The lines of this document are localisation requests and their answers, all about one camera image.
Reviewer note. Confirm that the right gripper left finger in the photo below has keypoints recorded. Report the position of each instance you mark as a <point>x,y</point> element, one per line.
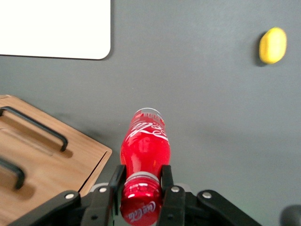
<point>103,202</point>

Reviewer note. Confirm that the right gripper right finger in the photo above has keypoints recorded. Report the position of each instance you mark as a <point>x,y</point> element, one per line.
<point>175,204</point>

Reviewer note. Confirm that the red coke bottle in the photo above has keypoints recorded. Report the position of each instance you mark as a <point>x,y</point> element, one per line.
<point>144,150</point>

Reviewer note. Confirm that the cream plastic tray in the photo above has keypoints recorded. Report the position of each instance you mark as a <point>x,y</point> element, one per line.
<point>54,26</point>

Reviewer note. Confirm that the wooden drawer cabinet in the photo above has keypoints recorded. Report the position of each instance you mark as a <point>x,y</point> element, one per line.
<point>77,162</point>

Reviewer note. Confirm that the wooden drawer front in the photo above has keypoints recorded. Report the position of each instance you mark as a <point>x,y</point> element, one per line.
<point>82,150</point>
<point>14,207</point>

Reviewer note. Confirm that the yellow lemon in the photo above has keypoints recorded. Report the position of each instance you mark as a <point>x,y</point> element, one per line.
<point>272,46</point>

